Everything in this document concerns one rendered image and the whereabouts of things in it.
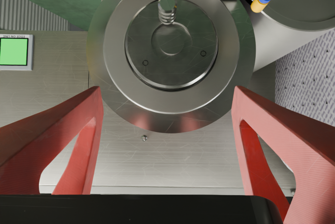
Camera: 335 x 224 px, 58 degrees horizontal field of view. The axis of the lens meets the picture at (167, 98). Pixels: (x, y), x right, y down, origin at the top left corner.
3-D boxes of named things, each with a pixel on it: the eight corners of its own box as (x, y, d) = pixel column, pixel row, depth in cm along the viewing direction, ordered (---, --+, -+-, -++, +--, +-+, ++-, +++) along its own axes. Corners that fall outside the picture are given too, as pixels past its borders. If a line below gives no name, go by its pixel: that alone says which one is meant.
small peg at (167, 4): (181, 5, 22) (164, 16, 21) (179, 18, 24) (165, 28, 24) (170, -11, 22) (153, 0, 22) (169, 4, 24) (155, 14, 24)
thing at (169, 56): (132, 95, 24) (118, 4, 24) (135, 97, 26) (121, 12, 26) (226, 79, 24) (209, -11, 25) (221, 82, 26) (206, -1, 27)
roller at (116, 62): (232, -28, 26) (247, 107, 25) (199, 46, 52) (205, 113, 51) (97, -16, 26) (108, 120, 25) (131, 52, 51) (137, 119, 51)
